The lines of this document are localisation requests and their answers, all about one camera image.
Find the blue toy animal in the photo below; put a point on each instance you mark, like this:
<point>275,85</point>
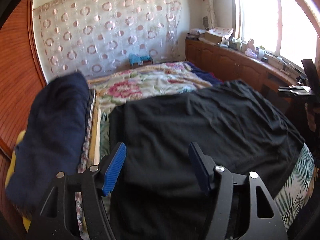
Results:
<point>140,60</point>

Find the floral blanket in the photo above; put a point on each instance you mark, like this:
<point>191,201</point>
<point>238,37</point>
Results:
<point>150,80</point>

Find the pink dotted cloth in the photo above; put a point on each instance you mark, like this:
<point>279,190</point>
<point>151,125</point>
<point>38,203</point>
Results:
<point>221,31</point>

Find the window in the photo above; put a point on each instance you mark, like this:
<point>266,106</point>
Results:
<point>275,17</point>

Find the wooden slatted wardrobe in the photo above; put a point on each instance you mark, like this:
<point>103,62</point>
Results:
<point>17,80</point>

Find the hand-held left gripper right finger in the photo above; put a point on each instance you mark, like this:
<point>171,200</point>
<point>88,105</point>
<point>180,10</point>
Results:
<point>198,168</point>

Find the leaf print bed sheet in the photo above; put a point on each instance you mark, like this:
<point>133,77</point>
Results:
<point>297,180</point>

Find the sheer circle pattern curtain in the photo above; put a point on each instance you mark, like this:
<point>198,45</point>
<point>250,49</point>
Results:
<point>107,30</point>

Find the black stand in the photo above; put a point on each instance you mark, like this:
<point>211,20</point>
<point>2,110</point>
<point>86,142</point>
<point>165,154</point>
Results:
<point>306,90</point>

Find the black printed t-shirt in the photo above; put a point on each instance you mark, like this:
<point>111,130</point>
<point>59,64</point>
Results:
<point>187,122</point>

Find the patterned window curtain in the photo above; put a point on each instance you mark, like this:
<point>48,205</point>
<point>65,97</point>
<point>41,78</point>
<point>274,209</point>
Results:
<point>208,5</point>

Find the dark blue bedspread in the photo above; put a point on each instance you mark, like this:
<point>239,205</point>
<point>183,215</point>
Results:
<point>205,76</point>

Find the small black box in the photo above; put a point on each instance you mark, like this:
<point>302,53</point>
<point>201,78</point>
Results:
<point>264,60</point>

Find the navy blue cloth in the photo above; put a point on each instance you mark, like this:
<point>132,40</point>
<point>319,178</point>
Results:
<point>55,130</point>

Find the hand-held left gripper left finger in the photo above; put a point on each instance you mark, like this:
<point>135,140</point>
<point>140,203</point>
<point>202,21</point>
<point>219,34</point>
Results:
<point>113,171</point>

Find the wooden sideboard cabinet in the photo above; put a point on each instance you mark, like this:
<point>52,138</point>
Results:
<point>225,62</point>

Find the wooden bed rail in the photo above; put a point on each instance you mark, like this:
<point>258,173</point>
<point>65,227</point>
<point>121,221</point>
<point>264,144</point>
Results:
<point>95,135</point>

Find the cardboard box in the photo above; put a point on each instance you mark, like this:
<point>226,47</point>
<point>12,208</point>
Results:
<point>215,37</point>

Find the white bottle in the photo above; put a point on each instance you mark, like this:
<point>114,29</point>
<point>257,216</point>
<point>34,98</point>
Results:
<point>261,52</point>

